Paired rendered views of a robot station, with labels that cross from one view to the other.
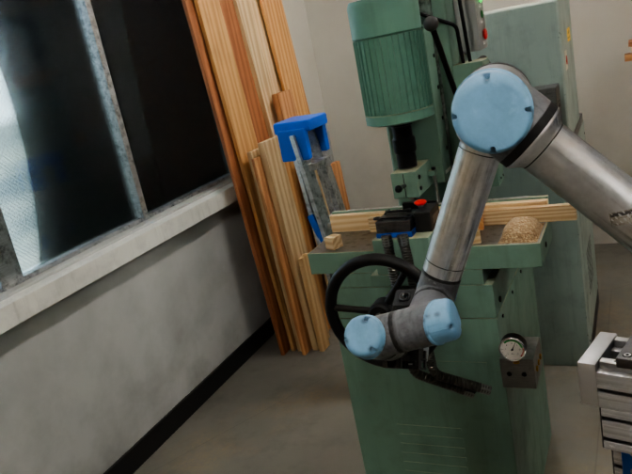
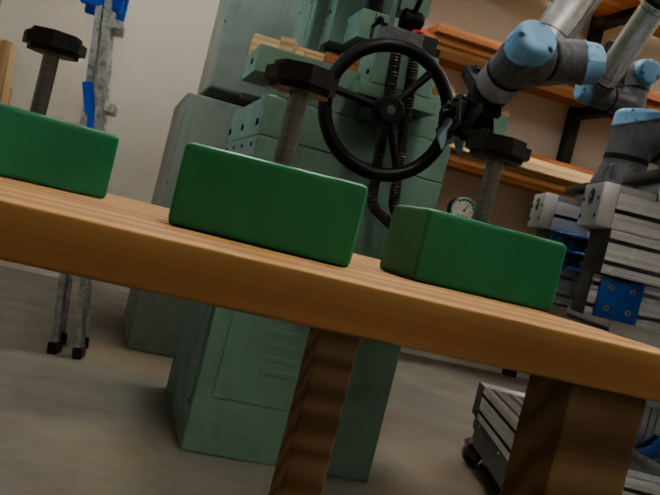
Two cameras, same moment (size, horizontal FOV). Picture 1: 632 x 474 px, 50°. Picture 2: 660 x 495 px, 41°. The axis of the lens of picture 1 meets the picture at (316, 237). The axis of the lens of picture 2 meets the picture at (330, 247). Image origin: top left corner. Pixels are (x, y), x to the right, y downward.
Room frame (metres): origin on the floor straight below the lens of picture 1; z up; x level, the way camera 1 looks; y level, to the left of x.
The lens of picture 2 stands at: (0.18, 1.11, 0.55)
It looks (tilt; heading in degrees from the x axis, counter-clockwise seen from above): 1 degrees down; 318
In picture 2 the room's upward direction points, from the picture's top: 14 degrees clockwise
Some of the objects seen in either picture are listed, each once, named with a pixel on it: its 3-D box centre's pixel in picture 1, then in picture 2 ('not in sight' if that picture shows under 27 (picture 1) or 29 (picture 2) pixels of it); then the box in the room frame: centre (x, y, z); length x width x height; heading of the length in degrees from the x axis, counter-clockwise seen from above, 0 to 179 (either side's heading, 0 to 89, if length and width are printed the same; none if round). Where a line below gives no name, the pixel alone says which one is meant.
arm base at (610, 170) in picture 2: not in sight; (622, 176); (1.43, -0.96, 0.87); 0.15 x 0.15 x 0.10
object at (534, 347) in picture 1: (522, 362); not in sight; (1.53, -0.44, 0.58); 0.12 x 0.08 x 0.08; 152
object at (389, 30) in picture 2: (407, 218); (406, 41); (1.58, -0.22, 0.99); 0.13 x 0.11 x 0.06; 62
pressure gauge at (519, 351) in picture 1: (513, 349); (460, 214); (1.47, -0.41, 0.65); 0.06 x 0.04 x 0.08; 62
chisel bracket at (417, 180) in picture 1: (413, 181); (365, 33); (1.79, -0.29, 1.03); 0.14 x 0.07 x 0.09; 152
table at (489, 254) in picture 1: (422, 252); (379, 96); (1.66, -0.26, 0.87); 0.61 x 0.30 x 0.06; 62
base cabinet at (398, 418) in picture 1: (454, 383); (289, 297); (1.88, -0.33, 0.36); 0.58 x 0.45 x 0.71; 152
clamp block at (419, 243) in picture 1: (410, 246); (395, 73); (1.59, -0.22, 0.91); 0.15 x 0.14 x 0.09; 62
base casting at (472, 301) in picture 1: (436, 261); (327, 143); (1.88, -0.33, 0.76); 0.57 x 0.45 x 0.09; 152
